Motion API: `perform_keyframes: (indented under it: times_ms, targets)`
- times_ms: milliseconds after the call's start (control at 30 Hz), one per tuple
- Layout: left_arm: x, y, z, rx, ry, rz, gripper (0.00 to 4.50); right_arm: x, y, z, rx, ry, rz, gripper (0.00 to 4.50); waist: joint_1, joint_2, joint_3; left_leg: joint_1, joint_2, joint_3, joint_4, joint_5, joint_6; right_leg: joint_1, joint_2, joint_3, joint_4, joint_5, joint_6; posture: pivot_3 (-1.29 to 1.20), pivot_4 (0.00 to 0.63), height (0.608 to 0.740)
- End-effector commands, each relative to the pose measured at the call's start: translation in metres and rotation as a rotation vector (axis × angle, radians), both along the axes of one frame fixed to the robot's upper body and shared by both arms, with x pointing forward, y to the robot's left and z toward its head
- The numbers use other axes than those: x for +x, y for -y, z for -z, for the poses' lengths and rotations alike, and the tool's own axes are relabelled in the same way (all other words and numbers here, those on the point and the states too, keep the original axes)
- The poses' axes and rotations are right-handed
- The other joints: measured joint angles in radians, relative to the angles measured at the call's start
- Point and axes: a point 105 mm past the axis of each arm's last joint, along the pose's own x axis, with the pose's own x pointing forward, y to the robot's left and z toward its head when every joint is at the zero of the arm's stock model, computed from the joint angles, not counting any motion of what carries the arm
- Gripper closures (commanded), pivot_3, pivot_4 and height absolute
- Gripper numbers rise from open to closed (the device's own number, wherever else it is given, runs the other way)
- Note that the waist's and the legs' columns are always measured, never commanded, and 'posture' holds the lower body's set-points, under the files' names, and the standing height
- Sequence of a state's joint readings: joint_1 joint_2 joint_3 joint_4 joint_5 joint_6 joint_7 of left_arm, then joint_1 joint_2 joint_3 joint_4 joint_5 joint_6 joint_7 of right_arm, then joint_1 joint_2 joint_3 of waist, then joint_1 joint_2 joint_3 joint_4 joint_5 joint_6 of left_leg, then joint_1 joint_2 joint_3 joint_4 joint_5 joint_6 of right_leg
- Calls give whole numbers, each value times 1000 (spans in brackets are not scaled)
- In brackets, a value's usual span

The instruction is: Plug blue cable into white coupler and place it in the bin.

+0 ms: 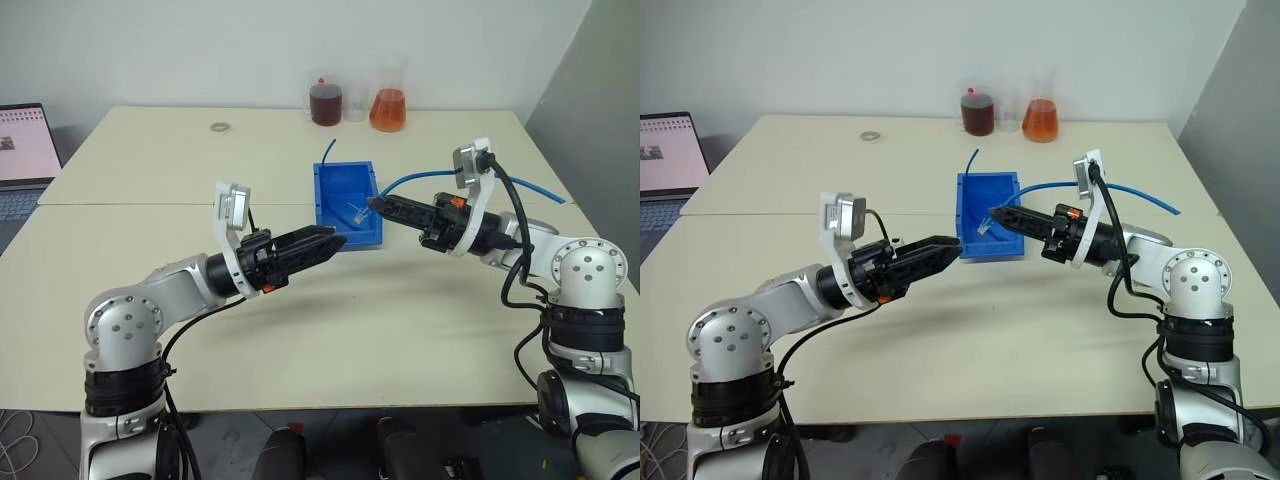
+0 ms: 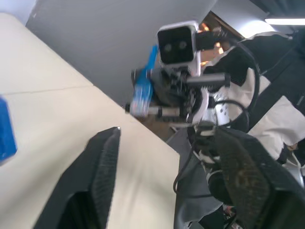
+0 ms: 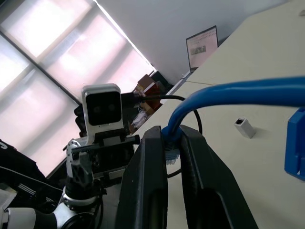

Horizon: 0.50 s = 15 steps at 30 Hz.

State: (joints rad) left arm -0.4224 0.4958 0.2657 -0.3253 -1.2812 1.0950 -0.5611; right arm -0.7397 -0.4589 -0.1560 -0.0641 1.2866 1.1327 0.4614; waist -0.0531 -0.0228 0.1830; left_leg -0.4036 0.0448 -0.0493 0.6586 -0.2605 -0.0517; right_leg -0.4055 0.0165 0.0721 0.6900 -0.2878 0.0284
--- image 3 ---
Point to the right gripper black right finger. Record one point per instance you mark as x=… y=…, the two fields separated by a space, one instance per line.
x=209 y=181

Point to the brown cardboard boxes pile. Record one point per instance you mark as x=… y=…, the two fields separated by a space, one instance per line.
x=150 y=90

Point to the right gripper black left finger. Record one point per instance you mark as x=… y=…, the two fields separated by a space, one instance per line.
x=143 y=181

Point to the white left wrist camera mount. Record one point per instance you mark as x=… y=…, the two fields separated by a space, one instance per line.
x=102 y=107

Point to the blue plastic block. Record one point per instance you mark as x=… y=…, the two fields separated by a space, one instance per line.
x=295 y=143

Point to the white coupler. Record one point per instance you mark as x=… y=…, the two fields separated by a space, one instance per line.
x=245 y=127

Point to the laptop screen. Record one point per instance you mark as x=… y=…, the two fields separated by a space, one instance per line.
x=202 y=47

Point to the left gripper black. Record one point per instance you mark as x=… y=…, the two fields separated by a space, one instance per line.
x=112 y=155

